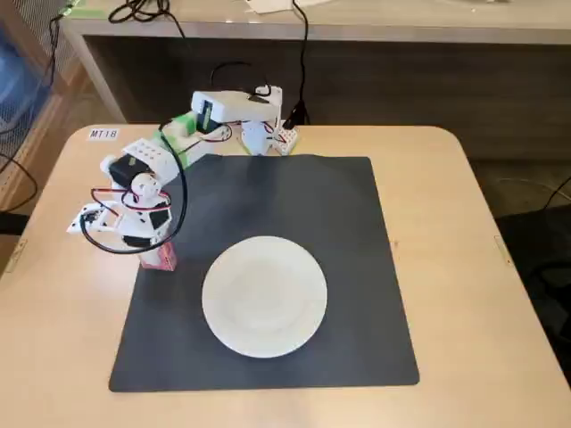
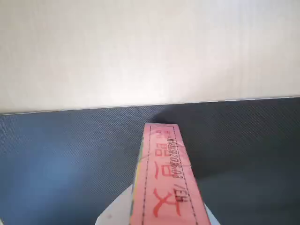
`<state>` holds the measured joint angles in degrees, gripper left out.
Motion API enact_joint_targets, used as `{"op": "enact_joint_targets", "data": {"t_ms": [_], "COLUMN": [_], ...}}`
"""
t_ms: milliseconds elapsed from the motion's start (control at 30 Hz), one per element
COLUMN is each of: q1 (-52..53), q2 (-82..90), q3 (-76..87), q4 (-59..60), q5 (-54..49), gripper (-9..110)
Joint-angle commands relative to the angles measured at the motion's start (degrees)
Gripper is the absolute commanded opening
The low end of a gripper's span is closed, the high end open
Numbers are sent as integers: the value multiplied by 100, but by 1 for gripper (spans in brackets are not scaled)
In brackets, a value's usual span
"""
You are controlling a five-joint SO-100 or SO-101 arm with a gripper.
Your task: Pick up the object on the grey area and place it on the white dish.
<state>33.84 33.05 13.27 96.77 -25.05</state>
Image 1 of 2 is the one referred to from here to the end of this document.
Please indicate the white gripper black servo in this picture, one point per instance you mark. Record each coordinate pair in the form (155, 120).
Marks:
(135, 241)

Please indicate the pink card box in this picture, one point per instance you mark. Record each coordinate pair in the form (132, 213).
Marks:
(168, 257)

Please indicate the white round dish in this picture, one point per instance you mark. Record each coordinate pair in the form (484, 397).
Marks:
(264, 296)

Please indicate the white label MT18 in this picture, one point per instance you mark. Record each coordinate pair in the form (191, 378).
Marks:
(103, 134)

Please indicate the metal table latch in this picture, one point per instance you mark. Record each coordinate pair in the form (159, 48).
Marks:
(504, 252)
(15, 256)

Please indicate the white red controller board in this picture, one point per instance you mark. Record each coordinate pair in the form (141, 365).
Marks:
(287, 139)

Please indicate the dark grey mat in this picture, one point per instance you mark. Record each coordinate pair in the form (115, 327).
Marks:
(357, 267)

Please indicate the blue plastic container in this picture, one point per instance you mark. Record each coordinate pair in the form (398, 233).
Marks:
(18, 76)

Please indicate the white paper sheet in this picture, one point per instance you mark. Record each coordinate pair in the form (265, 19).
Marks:
(272, 4)

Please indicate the beige desk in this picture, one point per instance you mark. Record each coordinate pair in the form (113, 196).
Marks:
(401, 27)

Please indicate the black office chair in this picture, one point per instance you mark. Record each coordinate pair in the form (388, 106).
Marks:
(544, 267)

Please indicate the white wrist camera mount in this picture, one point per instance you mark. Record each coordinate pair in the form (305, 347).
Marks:
(91, 220)

